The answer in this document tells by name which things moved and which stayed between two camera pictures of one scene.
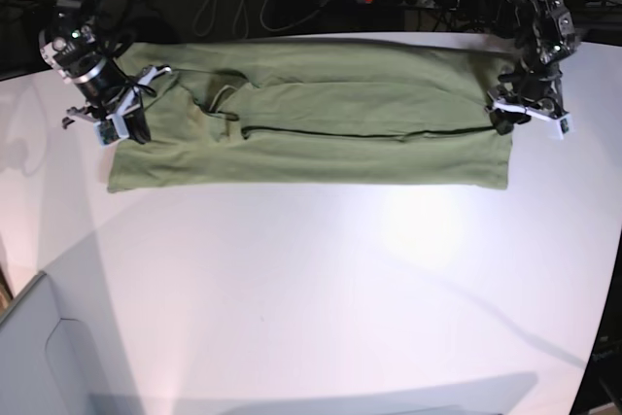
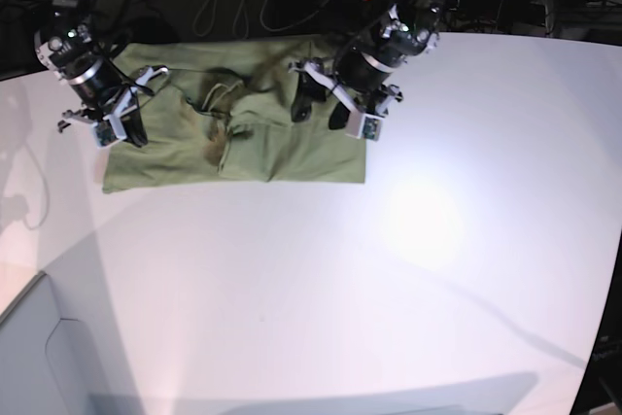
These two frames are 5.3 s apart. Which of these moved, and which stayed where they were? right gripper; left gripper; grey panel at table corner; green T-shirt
Moved: right gripper; green T-shirt
Stayed: left gripper; grey panel at table corner
